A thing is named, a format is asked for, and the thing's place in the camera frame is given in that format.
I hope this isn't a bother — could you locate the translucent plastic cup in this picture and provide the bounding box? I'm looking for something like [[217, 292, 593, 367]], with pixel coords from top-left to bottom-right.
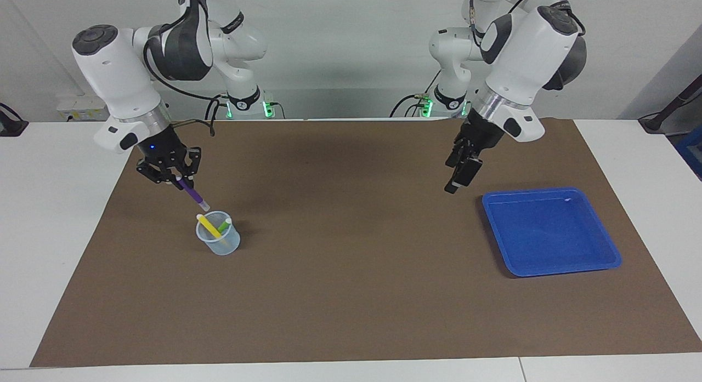
[[196, 210, 241, 256]]

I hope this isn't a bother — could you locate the brown table mat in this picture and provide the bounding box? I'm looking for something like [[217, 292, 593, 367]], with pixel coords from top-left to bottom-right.
[[30, 118, 702, 368]]

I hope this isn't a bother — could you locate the blue plastic tray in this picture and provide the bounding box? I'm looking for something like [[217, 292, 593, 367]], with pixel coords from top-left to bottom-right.
[[482, 187, 622, 277]]

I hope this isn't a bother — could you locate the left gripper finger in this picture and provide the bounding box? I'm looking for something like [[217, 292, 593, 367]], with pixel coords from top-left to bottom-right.
[[444, 144, 466, 195], [454, 149, 483, 189]]

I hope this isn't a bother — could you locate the white power strip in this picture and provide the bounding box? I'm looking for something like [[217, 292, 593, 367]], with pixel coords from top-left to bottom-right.
[[56, 94, 113, 121]]

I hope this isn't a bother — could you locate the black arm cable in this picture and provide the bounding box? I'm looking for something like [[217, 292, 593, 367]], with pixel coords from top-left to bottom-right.
[[461, 0, 557, 48], [143, 0, 221, 137]]

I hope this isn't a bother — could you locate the yellow marker pen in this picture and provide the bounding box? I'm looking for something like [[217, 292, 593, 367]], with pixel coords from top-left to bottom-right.
[[196, 213, 223, 240]]

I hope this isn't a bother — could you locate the blue box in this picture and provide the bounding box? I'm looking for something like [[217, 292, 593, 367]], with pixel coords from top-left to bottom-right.
[[675, 124, 702, 181]]

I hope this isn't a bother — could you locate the black right base cable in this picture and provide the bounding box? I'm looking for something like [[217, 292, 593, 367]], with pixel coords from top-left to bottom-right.
[[205, 93, 286, 121]]

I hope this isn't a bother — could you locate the black base cable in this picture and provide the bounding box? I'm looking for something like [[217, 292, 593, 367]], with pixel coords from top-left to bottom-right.
[[389, 70, 442, 118], [205, 93, 286, 121]]

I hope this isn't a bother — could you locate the black table clamp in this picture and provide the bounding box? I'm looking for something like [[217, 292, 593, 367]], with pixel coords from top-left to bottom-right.
[[0, 102, 29, 137]]

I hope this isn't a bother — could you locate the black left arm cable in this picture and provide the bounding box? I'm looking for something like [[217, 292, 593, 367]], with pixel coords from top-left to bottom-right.
[[461, 0, 557, 48]]

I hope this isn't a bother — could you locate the black left base cable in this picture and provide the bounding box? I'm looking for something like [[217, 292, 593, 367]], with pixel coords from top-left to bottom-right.
[[389, 70, 442, 118]]

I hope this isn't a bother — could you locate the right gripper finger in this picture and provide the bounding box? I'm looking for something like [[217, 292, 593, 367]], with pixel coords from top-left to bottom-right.
[[136, 158, 184, 192], [180, 146, 202, 190]]

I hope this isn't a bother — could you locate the purple marker pen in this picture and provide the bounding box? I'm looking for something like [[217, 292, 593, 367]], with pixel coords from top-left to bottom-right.
[[174, 175, 211, 212]]

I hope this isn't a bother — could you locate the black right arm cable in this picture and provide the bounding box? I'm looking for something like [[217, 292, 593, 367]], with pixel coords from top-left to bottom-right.
[[143, 0, 221, 137]]

